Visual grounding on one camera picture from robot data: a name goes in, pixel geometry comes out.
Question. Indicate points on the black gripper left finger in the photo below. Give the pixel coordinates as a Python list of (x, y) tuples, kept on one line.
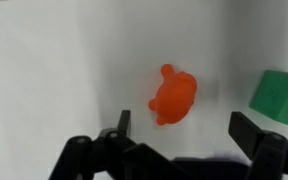
[(117, 153)]

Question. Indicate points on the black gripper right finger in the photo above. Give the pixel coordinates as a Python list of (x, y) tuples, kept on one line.
[(267, 150)]

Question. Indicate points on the orange rubber animal toy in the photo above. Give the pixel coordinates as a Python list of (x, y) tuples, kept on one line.
[(174, 100)]

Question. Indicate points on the green soft cube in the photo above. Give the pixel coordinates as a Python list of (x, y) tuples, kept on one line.
[(282, 96)]

